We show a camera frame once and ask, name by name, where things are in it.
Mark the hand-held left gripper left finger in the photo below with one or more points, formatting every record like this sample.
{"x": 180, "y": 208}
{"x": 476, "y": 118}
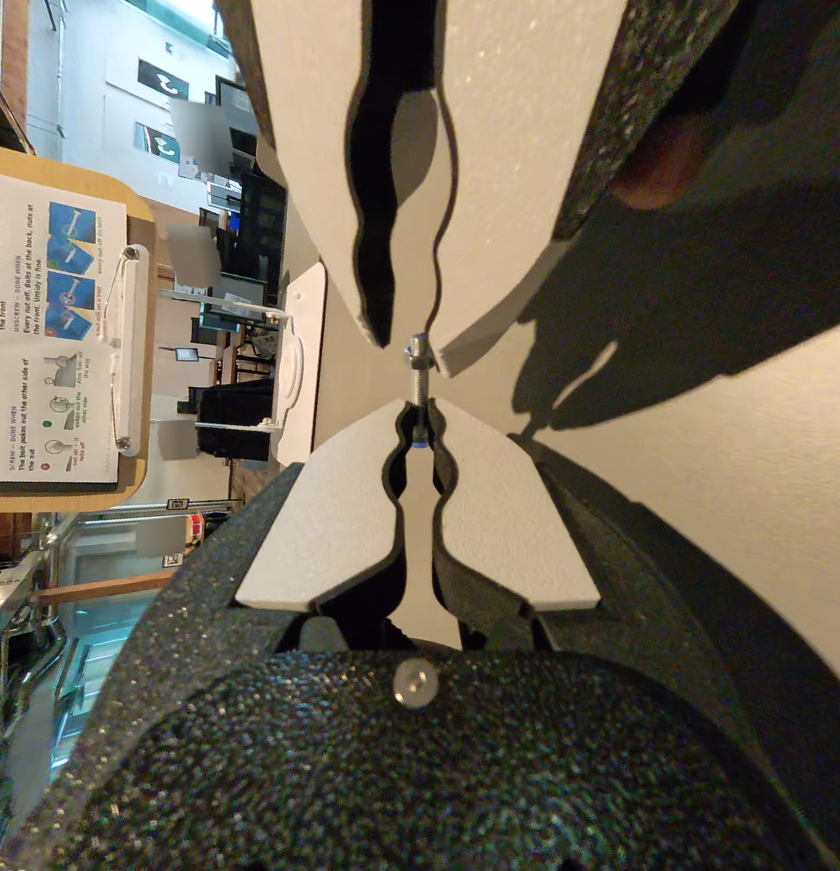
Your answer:
{"x": 325, "y": 517}

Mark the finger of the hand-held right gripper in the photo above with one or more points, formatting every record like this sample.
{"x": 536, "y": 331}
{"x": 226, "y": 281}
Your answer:
{"x": 304, "y": 102}
{"x": 515, "y": 136}

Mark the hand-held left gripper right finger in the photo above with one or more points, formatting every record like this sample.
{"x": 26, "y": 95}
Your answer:
{"x": 508, "y": 524}

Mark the silver bolt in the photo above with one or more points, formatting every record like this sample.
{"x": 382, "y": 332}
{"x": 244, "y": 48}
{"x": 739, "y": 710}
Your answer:
{"x": 420, "y": 401}

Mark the person's right hand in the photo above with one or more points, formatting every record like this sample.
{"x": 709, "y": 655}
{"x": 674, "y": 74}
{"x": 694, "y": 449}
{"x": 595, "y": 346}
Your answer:
{"x": 658, "y": 170}

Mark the small black monitor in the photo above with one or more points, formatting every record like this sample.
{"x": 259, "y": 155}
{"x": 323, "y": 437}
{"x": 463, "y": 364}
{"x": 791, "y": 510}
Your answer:
{"x": 243, "y": 286}

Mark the white base board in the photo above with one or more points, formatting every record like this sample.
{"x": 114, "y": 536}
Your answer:
{"x": 308, "y": 320}

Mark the white clamp bar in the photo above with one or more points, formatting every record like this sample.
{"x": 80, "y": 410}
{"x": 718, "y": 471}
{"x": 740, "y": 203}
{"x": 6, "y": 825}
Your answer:
{"x": 134, "y": 340}

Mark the printed instruction sheet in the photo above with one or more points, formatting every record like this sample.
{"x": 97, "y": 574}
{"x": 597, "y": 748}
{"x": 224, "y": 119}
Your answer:
{"x": 52, "y": 340}

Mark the black wall poster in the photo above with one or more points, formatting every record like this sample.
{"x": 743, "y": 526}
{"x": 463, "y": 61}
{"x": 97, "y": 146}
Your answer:
{"x": 163, "y": 78}
{"x": 160, "y": 141}

